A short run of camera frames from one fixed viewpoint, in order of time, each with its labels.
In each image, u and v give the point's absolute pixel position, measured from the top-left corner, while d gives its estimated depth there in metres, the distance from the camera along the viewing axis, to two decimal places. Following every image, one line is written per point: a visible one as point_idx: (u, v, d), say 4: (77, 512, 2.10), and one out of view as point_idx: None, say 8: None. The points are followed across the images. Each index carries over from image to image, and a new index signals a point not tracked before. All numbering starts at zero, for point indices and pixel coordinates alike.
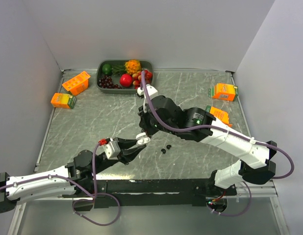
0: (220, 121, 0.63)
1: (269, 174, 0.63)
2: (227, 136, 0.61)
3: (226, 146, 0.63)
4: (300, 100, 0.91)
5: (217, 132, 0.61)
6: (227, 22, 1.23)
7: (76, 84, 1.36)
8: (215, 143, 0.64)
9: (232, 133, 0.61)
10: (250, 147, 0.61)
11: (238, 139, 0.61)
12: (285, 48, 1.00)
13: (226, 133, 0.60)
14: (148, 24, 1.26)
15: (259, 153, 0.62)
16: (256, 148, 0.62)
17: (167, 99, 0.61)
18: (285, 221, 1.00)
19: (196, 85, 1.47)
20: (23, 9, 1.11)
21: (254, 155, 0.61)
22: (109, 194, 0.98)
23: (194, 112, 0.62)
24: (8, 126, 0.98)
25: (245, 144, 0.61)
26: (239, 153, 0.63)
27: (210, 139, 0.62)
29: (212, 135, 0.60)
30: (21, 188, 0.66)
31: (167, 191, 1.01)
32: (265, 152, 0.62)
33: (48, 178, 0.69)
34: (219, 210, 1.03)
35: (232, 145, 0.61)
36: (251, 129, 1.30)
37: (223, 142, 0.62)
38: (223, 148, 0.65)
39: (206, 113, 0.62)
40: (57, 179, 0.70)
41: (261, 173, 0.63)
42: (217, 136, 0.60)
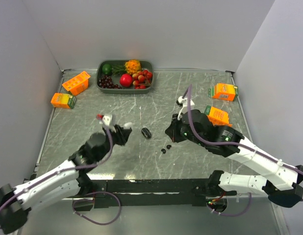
0: (249, 140, 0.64)
1: (296, 198, 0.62)
2: (254, 155, 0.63)
3: (253, 164, 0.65)
4: (300, 100, 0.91)
5: (245, 150, 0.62)
6: (227, 22, 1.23)
7: (76, 84, 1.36)
8: (241, 161, 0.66)
9: (259, 153, 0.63)
10: (277, 168, 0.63)
11: (264, 159, 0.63)
12: (286, 48, 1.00)
13: (253, 152, 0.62)
14: (147, 24, 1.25)
15: (285, 176, 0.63)
16: (283, 170, 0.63)
17: (201, 113, 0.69)
18: (285, 221, 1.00)
19: (196, 85, 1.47)
20: (23, 9, 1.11)
21: (280, 176, 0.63)
22: (113, 194, 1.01)
23: (224, 130, 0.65)
24: (8, 126, 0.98)
25: (272, 165, 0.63)
26: (266, 174, 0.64)
27: (237, 156, 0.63)
29: (239, 152, 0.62)
30: (33, 192, 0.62)
31: (167, 191, 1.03)
32: (294, 176, 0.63)
33: (57, 175, 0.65)
34: (219, 210, 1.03)
35: (258, 164, 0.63)
36: (251, 129, 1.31)
37: (250, 161, 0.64)
38: (248, 166, 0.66)
39: (236, 131, 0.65)
40: (65, 173, 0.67)
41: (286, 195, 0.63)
42: (244, 154, 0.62)
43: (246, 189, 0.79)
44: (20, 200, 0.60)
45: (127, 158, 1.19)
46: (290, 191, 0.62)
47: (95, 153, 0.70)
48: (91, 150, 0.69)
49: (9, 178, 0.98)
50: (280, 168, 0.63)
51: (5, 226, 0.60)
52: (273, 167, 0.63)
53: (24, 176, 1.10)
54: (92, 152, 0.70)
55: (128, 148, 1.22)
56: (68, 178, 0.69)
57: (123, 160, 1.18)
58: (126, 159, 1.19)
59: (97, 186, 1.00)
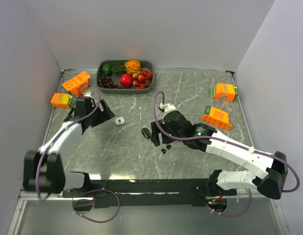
0: (221, 133, 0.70)
1: (274, 185, 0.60)
2: (225, 146, 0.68)
3: (228, 155, 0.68)
4: (300, 100, 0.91)
5: (215, 142, 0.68)
6: (227, 22, 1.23)
7: (76, 84, 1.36)
8: (218, 153, 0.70)
9: (229, 143, 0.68)
10: (249, 155, 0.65)
11: (236, 148, 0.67)
12: (285, 48, 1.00)
13: (224, 142, 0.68)
14: (147, 24, 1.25)
15: (259, 162, 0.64)
16: (257, 156, 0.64)
17: (177, 113, 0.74)
18: (286, 221, 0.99)
19: (196, 85, 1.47)
20: (23, 10, 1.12)
21: (253, 163, 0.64)
22: (115, 193, 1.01)
23: (200, 126, 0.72)
24: (8, 126, 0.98)
25: (244, 153, 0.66)
26: (242, 163, 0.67)
27: (211, 149, 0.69)
29: (211, 144, 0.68)
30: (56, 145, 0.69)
31: (167, 191, 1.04)
32: (269, 161, 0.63)
33: (66, 129, 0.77)
34: (219, 210, 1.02)
35: (231, 154, 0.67)
36: (251, 129, 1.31)
37: (223, 152, 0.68)
38: (226, 157, 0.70)
39: (208, 126, 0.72)
40: (72, 127, 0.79)
41: (265, 185, 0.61)
42: (215, 146, 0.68)
43: (241, 185, 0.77)
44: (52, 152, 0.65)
45: (127, 158, 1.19)
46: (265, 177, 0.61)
47: (85, 109, 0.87)
48: (81, 105, 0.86)
49: (9, 178, 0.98)
50: (253, 154, 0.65)
51: (48, 186, 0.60)
52: (246, 154, 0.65)
53: None
54: (81, 108, 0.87)
55: (128, 149, 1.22)
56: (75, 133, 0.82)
57: (123, 160, 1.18)
58: (126, 159, 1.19)
59: (97, 185, 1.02)
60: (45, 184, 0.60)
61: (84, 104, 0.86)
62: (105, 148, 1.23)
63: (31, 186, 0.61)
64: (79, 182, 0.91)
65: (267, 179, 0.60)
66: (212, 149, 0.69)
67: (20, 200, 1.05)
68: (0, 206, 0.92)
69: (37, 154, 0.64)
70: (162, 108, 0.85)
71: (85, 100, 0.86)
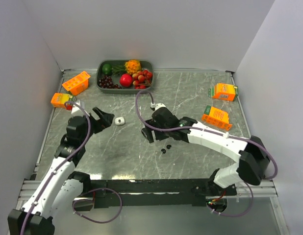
0: (201, 124, 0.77)
1: (247, 166, 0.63)
2: (203, 133, 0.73)
3: (207, 143, 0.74)
4: (300, 100, 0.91)
5: (194, 131, 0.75)
6: (228, 22, 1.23)
7: (76, 84, 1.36)
8: (200, 142, 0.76)
9: (206, 130, 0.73)
10: (224, 140, 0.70)
11: (212, 134, 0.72)
12: (285, 48, 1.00)
13: (201, 130, 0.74)
14: (147, 24, 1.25)
15: (233, 146, 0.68)
16: (231, 141, 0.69)
17: (164, 108, 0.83)
18: (285, 221, 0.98)
19: (196, 85, 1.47)
20: (23, 10, 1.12)
21: (227, 147, 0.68)
22: (116, 192, 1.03)
23: (183, 119, 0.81)
24: (8, 125, 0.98)
25: (219, 138, 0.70)
26: (220, 149, 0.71)
27: (191, 137, 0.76)
29: (190, 133, 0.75)
30: (43, 199, 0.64)
31: (167, 191, 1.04)
32: (243, 144, 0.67)
33: (55, 174, 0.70)
34: (219, 210, 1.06)
35: (208, 140, 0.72)
36: (251, 129, 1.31)
37: (202, 139, 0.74)
38: (206, 146, 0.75)
39: (189, 118, 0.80)
40: (62, 169, 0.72)
41: (240, 166, 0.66)
42: (194, 134, 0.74)
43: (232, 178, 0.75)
44: (37, 213, 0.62)
45: (127, 158, 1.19)
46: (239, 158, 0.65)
47: (77, 136, 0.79)
48: (73, 134, 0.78)
49: (9, 178, 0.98)
50: (228, 139, 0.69)
51: None
52: (221, 140, 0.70)
53: (24, 176, 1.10)
54: (75, 136, 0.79)
55: (128, 149, 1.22)
56: (68, 172, 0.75)
57: (123, 160, 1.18)
58: (126, 159, 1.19)
59: (97, 185, 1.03)
60: None
61: (75, 132, 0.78)
62: (105, 148, 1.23)
63: None
64: (78, 189, 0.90)
65: (240, 160, 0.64)
66: (192, 137, 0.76)
67: (20, 200, 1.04)
68: (1, 206, 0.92)
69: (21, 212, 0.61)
70: (153, 108, 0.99)
71: (76, 128, 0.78)
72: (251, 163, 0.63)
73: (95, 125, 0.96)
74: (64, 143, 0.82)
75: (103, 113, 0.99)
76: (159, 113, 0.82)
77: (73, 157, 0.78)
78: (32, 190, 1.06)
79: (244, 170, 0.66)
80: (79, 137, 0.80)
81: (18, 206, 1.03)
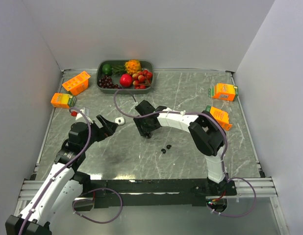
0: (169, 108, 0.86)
1: (195, 133, 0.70)
2: (167, 115, 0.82)
3: (171, 123, 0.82)
4: (300, 100, 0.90)
5: (162, 114, 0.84)
6: (227, 22, 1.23)
7: (76, 84, 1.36)
8: (168, 124, 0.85)
9: (170, 112, 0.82)
10: (181, 117, 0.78)
11: (174, 114, 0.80)
12: (285, 49, 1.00)
13: (165, 113, 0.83)
14: (147, 24, 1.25)
15: (188, 120, 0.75)
16: (186, 117, 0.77)
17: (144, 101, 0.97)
18: (285, 221, 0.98)
19: (196, 85, 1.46)
20: (23, 10, 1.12)
21: (183, 121, 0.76)
22: (116, 192, 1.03)
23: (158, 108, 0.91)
24: (8, 125, 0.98)
25: (178, 116, 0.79)
26: (180, 126, 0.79)
27: (161, 120, 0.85)
29: (159, 117, 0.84)
30: (40, 207, 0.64)
31: (167, 191, 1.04)
32: (195, 117, 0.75)
33: (53, 181, 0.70)
34: (219, 210, 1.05)
35: (170, 119, 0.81)
36: (251, 129, 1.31)
37: (167, 120, 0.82)
38: (173, 126, 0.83)
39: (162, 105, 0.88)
40: (61, 175, 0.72)
41: (193, 137, 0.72)
42: (161, 117, 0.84)
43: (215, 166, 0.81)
44: (33, 220, 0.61)
45: (127, 158, 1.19)
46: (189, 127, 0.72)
47: (79, 141, 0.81)
48: (75, 139, 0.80)
49: (9, 178, 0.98)
50: (184, 115, 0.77)
51: None
52: (179, 117, 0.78)
53: (25, 176, 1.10)
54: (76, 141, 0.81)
55: (128, 148, 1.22)
56: (67, 177, 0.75)
57: (123, 160, 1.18)
58: (126, 159, 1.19)
59: (97, 185, 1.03)
60: None
61: (77, 138, 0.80)
62: (105, 148, 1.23)
63: None
64: (78, 190, 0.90)
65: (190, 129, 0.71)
66: (161, 120, 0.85)
67: (20, 200, 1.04)
68: (1, 206, 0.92)
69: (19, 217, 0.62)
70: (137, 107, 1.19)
71: (78, 134, 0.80)
72: (197, 129, 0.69)
73: (97, 133, 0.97)
74: (64, 148, 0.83)
75: (106, 121, 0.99)
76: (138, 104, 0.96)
77: (73, 163, 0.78)
78: (32, 190, 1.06)
79: (196, 138, 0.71)
80: (80, 142, 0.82)
81: (15, 213, 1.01)
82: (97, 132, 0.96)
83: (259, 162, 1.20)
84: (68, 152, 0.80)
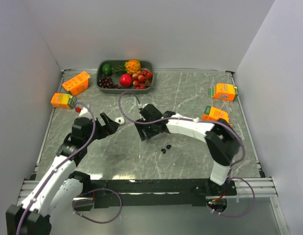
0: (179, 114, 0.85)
1: (213, 144, 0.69)
2: (178, 122, 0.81)
3: (182, 129, 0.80)
4: (300, 100, 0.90)
5: (171, 120, 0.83)
6: (228, 22, 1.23)
7: (76, 84, 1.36)
8: (179, 131, 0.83)
9: (181, 119, 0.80)
10: (193, 125, 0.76)
11: (186, 122, 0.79)
12: (285, 49, 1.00)
13: (176, 119, 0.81)
14: (147, 24, 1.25)
15: (201, 128, 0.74)
16: (200, 125, 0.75)
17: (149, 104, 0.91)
18: (286, 221, 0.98)
19: (196, 85, 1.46)
20: (23, 10, 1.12)
21: (197, 130, 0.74)
22: (116, 192, 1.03)
23: (164, 113, 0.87)
24: (8, 125, 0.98)
25: (190, 124, 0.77)
26: (193, 134, 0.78)
27: (170, 127, 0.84)
29: (168, 123, 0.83)
30: (42, 198, 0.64)
31: (167, 191, 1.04)
32: (210, 126, 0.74)
33: (55, 172, 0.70)
34: (219, 210, 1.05)
35: (182, 127, 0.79)
36: (251, 129, 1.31)
37: (178, 127, 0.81)
38: (184, 133, 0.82)
39: (170, 110, 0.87)
40: (63, 167, 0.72)
41: (209, 147, 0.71)
42: (170, 124, 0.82)
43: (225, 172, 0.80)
44: (35, 210, 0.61)
45: (127, 158, 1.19)
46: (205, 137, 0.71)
47: (82, 136, 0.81)
48: (78, 132, 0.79)
49: (8, 178, 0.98)
50: (197, 123, 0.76)
51: None
52: (191, 125, 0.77)
53: (24, 176, 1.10)
54: (79, 135, 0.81)
55: (128, 148, 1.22)
56: (68, 171, 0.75)
57: (123, 160, 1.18)
58: (126, 159, 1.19)
59: (97, 185, 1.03)
60: None
61: (80, 131, 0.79)
62: (105, 148, 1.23)
63: None
64: (78, 189, 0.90)
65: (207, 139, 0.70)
66: (170, 127, 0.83)
67: (20, 200, 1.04)
68: (0, 206, 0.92)
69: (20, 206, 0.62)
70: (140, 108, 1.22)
71: (81, 128, 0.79)
72: (215, 140, 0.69)
73: (100, 130, 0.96)
74: (67, 142, 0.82)
75: (109, 120, 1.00)
76: (144, 108, 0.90)
77: (75, 156, 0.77)
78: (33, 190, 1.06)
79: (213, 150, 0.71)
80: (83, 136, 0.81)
81: None
82: (99, 129, 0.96)
83: (259, 162, 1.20)
84: (70, 146, 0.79)
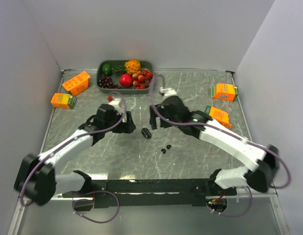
0: (216, 122, 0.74)
1: (262, 177, 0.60)
2: (219, 134, 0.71)
3: (221, 143, 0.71)
4: (300, 100, 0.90)
5: (210, 129, 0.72)
6: (228, 22, 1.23)
7: (76, 84, 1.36)
8: (214, 141, 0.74)
9: (223, 131, 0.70)
10: (240, 146, 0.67)
11: (230, 137, 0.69)
12: (285, 48, 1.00)
13: (217, 130, 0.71)
14: (147, 24, 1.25)
15: (250, 153, 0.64)
16: (248, 148, 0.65)
17: (178, 98, 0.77)
18: (285, 221, 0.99)
19: (196, 85, 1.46)
20: (23, 10, 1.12)
21: (244, 153, 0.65)
22: (114, 194, 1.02)
23: (196, 113, 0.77)
24: (8, 125, 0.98)
25: (236, 142, 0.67)
26: (235, 152, 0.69)
27: (205, 135, 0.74)
29: (205, 131, 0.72)
30: (58, 155, 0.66)
31: (167, 191, 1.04)
32: (261, 153, 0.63)
33: (74, 140, 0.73)
34: (219, 210, 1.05)
35: (223, 142, 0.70)
36: (251, 129, 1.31)
37: (217, 139, 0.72)
38: (219, 145, 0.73)
39: (205, 114, 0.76)
40: (82, 138, 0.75)
41: (253, 175, 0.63)
42: (208, 133, 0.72)
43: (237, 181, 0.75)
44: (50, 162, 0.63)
45: (127, 158, 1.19)
46: (255, 167, 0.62)
47: (104, 120, 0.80)
48: (102, 115, 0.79)
49: (9, 178, 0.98)
50: (245, 145, 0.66)
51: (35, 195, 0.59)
52: (238, 144, 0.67)
53: None
54: (101, 118, 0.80)
55: (128, 148, 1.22)
56: (84, 144, 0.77)
57: (123, 160, 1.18)
58: (126, 159, 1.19)
59: (96, 185, 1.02)
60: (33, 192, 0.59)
61: (104, 116, 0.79)
62: (105, 148, 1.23)
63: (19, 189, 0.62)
64: (79, 185, 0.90)
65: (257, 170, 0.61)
66: (206, 135, 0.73)
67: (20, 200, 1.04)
68: (0, 207, 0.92)
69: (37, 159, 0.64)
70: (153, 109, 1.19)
71: (106, 111, 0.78)
72: (266, 174, 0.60)
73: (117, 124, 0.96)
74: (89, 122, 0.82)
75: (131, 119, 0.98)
76: (172, 103, 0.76)
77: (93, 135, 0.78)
78: None
79: (254, 177, 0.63)
80: (105, 121, 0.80)
81: (16, 213, 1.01)
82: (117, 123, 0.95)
83: None
84: (92, 125, 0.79)
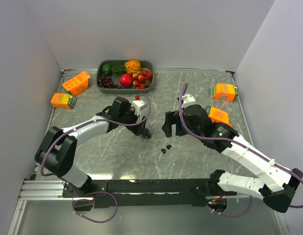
0: (242, 138, 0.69)
1: (286, 200, 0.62)
2: (245, 152, 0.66)
3: (245, 162, 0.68)
4: (300, 100, 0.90)
5: (236, 146, 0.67)
6: (227, 22, 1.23)
7: (76, 84, 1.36)
8: (235, 157, 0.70)
9: (250, 150, 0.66)
10: (267, 167, 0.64)
11: (257, 157, 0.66)
12: (285, 48, 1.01)
13: (244, 149, 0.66)
14: (147, 24, 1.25)
15: (277, 176, 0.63)
16: (275, 170, 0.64)
17: (201, 108, 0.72)
18: (285, 221, 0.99)
19: (196, 85, 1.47)
20: (23, 10, 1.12)
21: (270, 176, 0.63)
22: (113, 195, 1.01)
23: (220, 126, 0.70)
24: (8, 125, 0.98)
25: (264, 164, 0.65)
26: (258, 172, 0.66)
27: (229, 152, 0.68)
29: (231, 148, 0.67)
30: (79, 132, 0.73)
31: (167, 191, 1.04)
32: (287, 177, 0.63)
33: (93, 123, 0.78)
34: (219, 210, 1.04)
35: (247, 161, 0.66)
36: (251, 129, 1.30)
37: (241, 157, 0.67)
38: (241, 163, 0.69)
39: (232, 129, 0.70)
40: (100, 123, 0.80)
41: (275, 196, 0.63)
42: (234, 150, 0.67)
43: (245, 190, 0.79)
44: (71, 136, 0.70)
45: (127, 158, 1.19)
46: (280, 192, 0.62)
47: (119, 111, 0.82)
48: (117, 106, 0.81)
49: (9, 178, 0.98)
50: (272, 167, 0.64)
51: (55, 164, 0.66)
52: (265, 166, 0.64)
53: (24, 176, 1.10)
54: (116, 109, 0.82)
55: (128, 148, 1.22)
56: (100, 129, 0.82)
57: (123, 160, 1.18)
58: (126, 159, 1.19)
59: (97, 185, 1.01)
60: (53, 161, 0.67)
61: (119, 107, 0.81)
62: (105, 148, 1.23)
63: (41, 157, 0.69)
64: (80, 181, 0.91)
65: (283, 194, 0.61)
66: (229, 152, 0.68)
67: (20, 200, 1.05)
68: (0, 207, 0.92)
69: (60, 131, 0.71)
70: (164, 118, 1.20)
71: (121, 103, 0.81)
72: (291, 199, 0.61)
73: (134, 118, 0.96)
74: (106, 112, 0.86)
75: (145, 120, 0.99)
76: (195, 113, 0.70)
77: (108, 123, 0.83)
78: (33, 190, 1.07)
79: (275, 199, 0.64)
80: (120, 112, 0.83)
81: (16, 213, 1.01)
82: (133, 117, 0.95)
83: None
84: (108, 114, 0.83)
